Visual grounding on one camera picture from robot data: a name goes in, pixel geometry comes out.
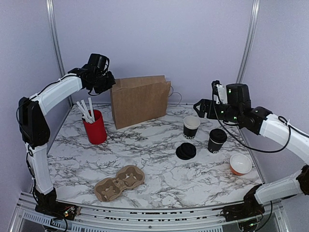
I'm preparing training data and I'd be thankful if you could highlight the orange white bowl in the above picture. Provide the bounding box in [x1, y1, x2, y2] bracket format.
[229, 154, 252, 175]

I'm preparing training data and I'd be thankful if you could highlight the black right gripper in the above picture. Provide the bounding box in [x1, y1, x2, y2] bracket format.
[193, 99, 241, 124]

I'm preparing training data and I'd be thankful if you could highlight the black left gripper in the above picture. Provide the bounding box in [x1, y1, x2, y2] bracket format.
[89, 71, 115, 93]

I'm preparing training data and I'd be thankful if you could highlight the black paper coffee cup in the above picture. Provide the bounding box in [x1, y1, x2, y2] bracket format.
[208, 138, 224, 154]

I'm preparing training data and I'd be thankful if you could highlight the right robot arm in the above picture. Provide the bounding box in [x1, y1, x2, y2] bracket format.
[193, 81, 309, 221]

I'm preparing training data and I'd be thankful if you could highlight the right aluminium post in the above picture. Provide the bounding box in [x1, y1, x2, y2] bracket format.
[236, 0, 260, 83]

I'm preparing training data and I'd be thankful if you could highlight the black plastic cup lid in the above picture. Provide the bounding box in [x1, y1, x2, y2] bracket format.
[210, 128, 227, 144]

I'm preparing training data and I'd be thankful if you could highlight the brown cardboard cup carrier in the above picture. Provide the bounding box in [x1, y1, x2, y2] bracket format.
[94, 165, 145, 202]

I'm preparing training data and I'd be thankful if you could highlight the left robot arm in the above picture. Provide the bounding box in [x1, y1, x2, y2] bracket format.
[16, 54, 115, 220]

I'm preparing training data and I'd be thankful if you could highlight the red cylindrical holder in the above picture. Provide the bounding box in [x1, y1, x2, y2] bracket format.
[82, 110, 107, 145]

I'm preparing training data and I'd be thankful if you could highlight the stack of black lids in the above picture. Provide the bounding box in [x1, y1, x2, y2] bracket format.
[176, 143, 197, 160]

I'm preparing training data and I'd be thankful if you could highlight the white wrapped straw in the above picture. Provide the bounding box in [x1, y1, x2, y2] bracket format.
[81, 100, 95, 123]
[76, 101, 93, 123]
[88, 97, 95, 123]

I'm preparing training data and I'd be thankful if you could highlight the left aluminium post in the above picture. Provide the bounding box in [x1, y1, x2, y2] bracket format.
[45, 0, 74, 107]

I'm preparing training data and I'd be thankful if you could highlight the aluminium post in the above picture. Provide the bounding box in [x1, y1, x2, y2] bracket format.
[45, 0, 74, 107]
[236, 0, 260, 83]

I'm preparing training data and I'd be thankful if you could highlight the brown paper bag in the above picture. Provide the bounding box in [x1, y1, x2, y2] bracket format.
[110, 75, 171, 129]

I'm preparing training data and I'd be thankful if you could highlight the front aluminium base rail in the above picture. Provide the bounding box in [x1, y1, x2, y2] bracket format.
[9, 192, 290, 232]

